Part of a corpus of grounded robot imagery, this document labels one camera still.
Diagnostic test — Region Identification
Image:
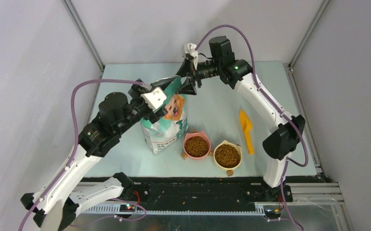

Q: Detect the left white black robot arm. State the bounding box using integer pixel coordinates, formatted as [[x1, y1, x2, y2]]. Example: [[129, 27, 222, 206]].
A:
[[21, 77, 176, 231]]

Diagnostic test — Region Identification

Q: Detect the kibble in yellow bowl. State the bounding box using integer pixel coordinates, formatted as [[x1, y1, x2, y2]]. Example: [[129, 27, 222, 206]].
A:
[[214, 144, 241, 168]]

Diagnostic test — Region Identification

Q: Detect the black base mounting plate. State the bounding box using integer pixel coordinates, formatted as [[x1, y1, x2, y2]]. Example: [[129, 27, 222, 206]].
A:
[[119, 177, 293, 212]]

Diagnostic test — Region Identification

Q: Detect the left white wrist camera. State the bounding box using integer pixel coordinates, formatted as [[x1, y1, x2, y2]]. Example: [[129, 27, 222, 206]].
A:
[[141, 87, 167, 112]]

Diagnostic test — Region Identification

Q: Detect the yellow cat-ear pet bowl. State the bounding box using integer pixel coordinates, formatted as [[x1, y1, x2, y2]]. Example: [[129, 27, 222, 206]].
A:
[[213, 140, 242, 177]]

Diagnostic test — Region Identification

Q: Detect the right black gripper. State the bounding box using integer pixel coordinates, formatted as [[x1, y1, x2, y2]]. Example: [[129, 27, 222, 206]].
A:
[[175, 57, 222, 95]]

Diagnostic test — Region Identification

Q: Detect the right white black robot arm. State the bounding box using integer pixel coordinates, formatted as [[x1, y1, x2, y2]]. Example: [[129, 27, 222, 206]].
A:
[[177, 36, 305, 201]]

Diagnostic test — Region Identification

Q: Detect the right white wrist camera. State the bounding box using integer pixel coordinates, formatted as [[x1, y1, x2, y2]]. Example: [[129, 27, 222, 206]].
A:
[[182, 43, 199, 70]]

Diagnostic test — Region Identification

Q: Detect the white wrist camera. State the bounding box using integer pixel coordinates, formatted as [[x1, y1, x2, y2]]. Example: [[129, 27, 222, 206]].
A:
[[182, 43, 199, 70], [141, 87, 167, 112]]

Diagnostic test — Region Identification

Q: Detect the pink cat-ear pet bowl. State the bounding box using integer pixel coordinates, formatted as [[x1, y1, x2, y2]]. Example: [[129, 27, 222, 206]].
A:
[[181, 130, 213, 160]]

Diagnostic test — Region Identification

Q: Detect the corner aluminium post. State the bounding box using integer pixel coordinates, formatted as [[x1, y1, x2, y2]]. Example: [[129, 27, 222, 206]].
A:
[[287, 0, 331, 69], [61, 0, 105, 72]]

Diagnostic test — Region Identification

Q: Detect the left corner aluminium post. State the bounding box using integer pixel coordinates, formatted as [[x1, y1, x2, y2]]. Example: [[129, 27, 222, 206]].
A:
[[61, 0, 105, 72]]

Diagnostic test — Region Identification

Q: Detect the aluminium frame rail base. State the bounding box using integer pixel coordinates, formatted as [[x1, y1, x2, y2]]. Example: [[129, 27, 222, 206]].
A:
[[74, 177, 354, 231]]

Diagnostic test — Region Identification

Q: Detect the right corner aluminium post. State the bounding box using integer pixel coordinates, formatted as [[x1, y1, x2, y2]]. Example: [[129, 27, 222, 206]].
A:
[[287, 0, 331, 69]]

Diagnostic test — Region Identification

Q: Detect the kibble in pink bowl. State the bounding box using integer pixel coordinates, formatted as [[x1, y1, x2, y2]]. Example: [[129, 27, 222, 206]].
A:
[[184, 136, 209, 157]]

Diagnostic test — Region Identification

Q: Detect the orange plastic food scoop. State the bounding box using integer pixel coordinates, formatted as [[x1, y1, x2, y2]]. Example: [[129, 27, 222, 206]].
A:
[[239, 109, 255, 155]]

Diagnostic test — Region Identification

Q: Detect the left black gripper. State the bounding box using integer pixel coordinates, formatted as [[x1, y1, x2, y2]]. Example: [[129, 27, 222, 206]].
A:
[[115, 79, 168, 135]]

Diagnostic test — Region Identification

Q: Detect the green dog food bag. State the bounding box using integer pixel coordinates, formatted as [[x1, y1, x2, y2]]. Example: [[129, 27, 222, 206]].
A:
[[140, 76, 188, 154]]

